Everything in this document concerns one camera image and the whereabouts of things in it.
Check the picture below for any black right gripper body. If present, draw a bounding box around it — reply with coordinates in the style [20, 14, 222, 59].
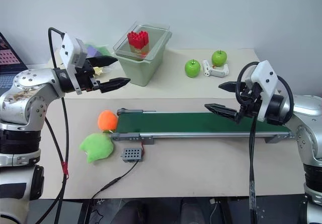
[235, 82, 264, 123]

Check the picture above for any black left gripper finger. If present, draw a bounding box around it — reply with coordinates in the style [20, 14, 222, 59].
[97, 77, 131, 94]
[87, 55, 119, 68]

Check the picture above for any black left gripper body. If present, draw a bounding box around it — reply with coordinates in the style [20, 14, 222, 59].
[74, 57, 101, 93]

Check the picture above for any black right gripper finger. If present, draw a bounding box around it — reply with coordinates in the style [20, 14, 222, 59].
[218, 81, 244, 93]
[204, 103, 239, 121]

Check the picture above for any clear plastic bag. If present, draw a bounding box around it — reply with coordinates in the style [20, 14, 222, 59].
[100, 64, 118, 74]

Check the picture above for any green and purple cloth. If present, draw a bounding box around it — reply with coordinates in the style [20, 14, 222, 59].
[84, 42, 110, 58]

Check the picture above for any white handheld device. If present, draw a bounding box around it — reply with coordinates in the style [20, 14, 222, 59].
[201, 59, 229, 78]

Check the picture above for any pale green storage bin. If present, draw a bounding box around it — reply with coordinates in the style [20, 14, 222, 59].
[116, 31, 173, 87]

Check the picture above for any green apple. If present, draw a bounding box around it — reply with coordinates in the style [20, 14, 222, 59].
[211, 49, 228, 67]
[185, 59, 201, 78]

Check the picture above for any orange plush toy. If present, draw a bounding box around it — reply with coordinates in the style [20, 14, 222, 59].
[98, 110, 119, 131]

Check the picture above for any red building block toy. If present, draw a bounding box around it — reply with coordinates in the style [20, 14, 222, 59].
[127, 30, 150, 56]

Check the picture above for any clear plastic box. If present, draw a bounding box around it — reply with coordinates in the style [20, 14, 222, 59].
[112, 21, 172, 63]

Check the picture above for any green plush toy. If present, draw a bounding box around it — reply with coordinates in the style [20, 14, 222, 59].
[79, 132, 115, 164]

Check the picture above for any grey perforated control box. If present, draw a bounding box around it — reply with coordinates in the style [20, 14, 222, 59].
[120, 147, 145, 163]

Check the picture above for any laptop computer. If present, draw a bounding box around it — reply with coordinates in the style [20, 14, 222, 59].
[0, 31, 29, 92]

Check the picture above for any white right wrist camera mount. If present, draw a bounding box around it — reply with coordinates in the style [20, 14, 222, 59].
[245, 60, 279, 122]

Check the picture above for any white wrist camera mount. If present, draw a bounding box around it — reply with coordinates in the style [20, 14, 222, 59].
[60, 32, 88, 95]
[245, 60, 279, 122]

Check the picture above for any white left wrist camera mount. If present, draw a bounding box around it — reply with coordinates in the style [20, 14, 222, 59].
[60, 32, 88, 95]

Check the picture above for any green conveyor belt silver frame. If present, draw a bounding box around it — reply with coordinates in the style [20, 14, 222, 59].
[110, 107, 294, 145]

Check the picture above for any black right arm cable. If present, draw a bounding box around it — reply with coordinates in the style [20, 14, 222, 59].
[235, 61, 295, 224]

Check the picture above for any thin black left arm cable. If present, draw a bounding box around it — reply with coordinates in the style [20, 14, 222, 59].
[44, 117, 68, 169]

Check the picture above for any red tape on cable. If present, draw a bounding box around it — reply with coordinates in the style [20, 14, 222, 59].
[61, 161, 70, 182]

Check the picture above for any black power cable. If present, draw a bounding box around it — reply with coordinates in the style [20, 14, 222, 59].
[90, 158, 139, 201]

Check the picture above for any white thin cable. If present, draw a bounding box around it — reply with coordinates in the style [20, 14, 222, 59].
[210, 198, 220, 223]

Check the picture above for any black table frame leg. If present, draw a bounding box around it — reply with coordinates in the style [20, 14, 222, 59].
[77, 199, 92, 224]

